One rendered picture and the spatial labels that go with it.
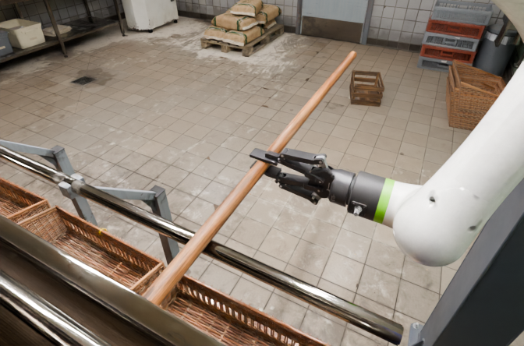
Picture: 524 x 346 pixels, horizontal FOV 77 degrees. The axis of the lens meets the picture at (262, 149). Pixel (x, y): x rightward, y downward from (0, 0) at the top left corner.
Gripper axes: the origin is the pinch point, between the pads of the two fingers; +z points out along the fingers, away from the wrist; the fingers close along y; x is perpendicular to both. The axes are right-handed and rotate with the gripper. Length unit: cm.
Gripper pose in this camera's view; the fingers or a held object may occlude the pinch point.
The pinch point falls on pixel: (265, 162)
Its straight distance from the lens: 76.6
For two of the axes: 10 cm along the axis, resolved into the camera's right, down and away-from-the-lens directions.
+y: 0.0, 8.0, 5.9
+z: -8.9, -2.7, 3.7
